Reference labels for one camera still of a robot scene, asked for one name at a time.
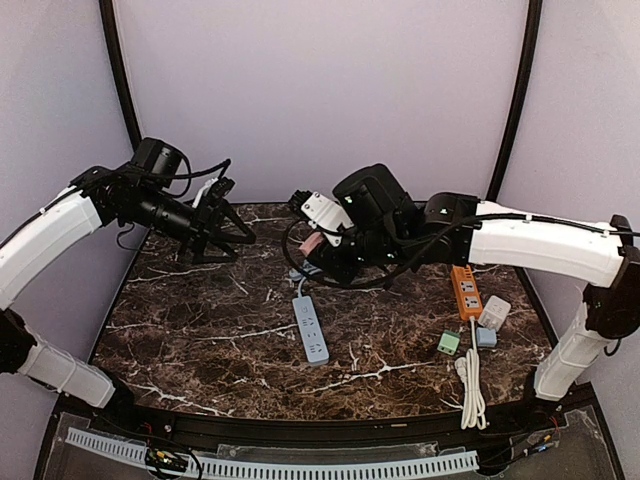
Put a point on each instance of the blue power strip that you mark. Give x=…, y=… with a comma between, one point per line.
x=310, y=330

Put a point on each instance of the white cube socket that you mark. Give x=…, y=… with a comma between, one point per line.
x=494, y=314

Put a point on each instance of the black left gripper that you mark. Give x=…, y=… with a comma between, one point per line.
x=206, y=220

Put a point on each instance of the grey slotted cable duct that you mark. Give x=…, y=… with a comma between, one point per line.
x=235, y=462

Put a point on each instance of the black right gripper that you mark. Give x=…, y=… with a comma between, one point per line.
x=326, y=257

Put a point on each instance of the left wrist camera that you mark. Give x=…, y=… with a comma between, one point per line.
x=164, y=169

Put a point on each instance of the black front table rail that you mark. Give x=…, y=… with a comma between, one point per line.
x=207, y=432

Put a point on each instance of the left black frame post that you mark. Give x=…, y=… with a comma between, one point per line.
x=119, y=75

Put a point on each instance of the right black frame post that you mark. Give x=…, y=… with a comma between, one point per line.
x=521, y=83

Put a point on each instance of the black frame post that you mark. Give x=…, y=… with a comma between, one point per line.
x=119, y=75
x=521, y=83

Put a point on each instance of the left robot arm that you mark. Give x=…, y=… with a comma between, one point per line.
x=206, y=230

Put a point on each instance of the orange power strip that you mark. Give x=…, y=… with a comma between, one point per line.
x=466, y=293

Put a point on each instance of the green plug adapter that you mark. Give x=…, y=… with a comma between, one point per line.
x=449, y=343

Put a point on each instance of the light blue plug adapter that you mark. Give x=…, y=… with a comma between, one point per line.
x=486, y=337

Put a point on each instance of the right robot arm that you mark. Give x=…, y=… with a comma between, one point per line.
x=458, y=229

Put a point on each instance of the pink plug adapter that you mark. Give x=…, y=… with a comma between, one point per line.
x=311, y=242

